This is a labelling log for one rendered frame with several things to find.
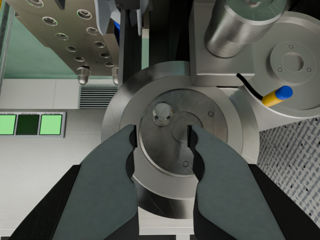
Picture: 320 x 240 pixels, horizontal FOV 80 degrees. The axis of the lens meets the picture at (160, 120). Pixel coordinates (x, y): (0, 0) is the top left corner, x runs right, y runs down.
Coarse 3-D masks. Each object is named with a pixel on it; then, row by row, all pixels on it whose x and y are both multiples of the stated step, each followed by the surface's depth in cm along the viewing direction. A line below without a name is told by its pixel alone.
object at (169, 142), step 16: (160, 96) 16; (176, 96) 16; (192, 96) 16; (144, 112) 16; (176, 112) 16; (192, 112) 16; (208, 112) 16; (144, 128) 16; (160, 128) 16; (176, 128) 16; (208, 128) 16; (224, 128) 16; (144, 144) 16; (160, 144) 16; (176, 144) 16; (160, 160) 15; (176, 160) 15; (192, 160) 15; (176, 176) 15; (192, 176) 15
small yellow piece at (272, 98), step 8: (248, 88) 15; (280, 88) 12; (288, 88) 12; (256, 96) 15; (264, 96) 14; (272, 96) 13; (280, 96) 12; (288, 96) 12; (264, 104) 14; (272, 104) 14
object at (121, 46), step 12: (120, 12) 22; (120, 24) 21; (120, 36) 21; (132, 36) 28; (120, 48) 21; (132, 48) 28; (120, 60) 20; (132, 60) 28; (120, 72) 20; (132, 72) 28; (120, 84) 20
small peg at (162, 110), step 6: (162, 102) 13; (156, 108) 13; (162, 108) 13; (168, 108) 13; (156, 114) 13; (162, 114) 13; (168, 114) 13; (156, 120) 14; (162, 120) 13; (168, 120) 14; (162, 126) 16
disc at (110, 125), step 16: (160, 64) 19; (176, 64) 19; (128, 80) 19; (144, 80) 19; (128, 96) 18; (240, 96) 19; (112, 112) 18; (240, 112) 18; (112, 128) 18; (256, 128) 18; (256, 144) 18; (256, 160) 18; (144, 192) 17; (144, 208) 17; (160, 208) 17; (176, 208) 17; (192, 208) 17
